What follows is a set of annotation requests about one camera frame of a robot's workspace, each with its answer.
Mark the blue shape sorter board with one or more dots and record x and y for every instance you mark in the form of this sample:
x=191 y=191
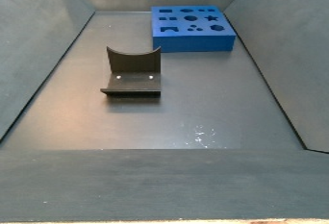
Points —
x=190 y=29

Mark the black curved holder stand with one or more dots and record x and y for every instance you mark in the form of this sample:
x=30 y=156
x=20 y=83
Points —
x=135 y=73

